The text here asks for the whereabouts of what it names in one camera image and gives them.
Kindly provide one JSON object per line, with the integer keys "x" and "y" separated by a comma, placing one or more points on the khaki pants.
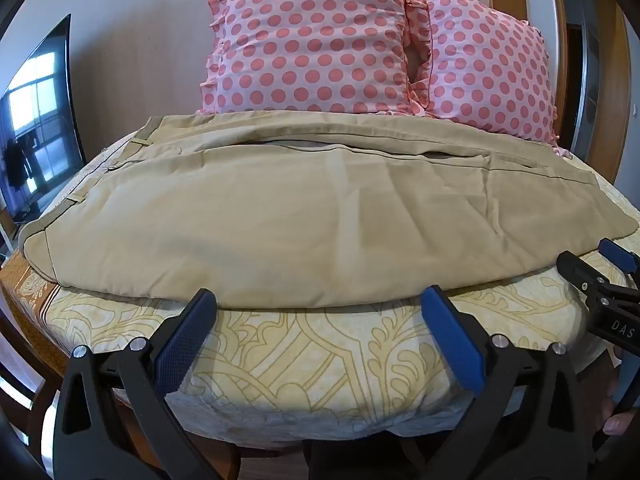
{"x": 300, "y": 220}

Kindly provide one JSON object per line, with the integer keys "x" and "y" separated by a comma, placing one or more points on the black flat television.
{"x": 35, "y": 110}

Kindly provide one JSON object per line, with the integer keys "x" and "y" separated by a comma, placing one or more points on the yellow patterned bed sheet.
{"x": 320, "y": 360}

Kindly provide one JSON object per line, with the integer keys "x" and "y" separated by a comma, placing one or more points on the person's right hand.
{"x": 612, "y": 422}

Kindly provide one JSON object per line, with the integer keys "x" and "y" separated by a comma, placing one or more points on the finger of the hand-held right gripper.
{"x": 620, "y": 256}
{"x": 582, "y": 272}

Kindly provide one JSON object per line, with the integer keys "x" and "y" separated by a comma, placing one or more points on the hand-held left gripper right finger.
{"x": 452, "y": 342}

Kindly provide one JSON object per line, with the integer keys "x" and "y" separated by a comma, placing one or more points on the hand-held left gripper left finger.
{"x": 184, "y": 342}

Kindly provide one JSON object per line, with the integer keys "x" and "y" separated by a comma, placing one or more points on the pink polka dot pillow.
{"x": 490, "y": 65}
{"x": 310, "y": 40}

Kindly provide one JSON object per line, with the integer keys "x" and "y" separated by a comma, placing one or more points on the grey door frame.
{"x": 600, "y": 60}

